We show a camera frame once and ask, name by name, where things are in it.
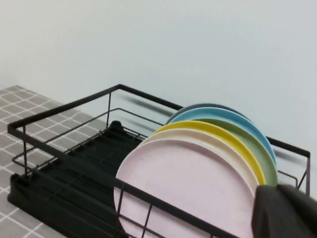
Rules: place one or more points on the green round plate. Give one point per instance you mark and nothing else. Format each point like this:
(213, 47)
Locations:
(260, 153)

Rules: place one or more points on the pink round plate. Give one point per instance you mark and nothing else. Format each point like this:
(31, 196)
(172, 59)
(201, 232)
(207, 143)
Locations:
(185, 186)

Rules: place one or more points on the black plastic drip tray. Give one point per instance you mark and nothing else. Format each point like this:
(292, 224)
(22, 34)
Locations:
(99, 158)

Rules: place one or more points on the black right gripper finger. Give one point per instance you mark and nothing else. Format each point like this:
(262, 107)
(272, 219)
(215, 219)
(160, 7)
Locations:
(284, 213)

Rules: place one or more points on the blue round plate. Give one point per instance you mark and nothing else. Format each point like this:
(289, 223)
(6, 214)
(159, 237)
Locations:
(223, 115)

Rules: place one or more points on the yellow round plate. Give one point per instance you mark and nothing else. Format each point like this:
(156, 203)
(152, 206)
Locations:
(252, 158)

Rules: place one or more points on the white round plate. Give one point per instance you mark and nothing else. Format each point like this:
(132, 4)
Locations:
(235, 156)

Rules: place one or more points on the grey round plate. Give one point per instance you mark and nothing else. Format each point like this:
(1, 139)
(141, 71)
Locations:
(205, 105)

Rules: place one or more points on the grey checked tablecloth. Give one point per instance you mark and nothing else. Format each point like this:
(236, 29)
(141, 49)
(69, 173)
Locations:
(24, 104)

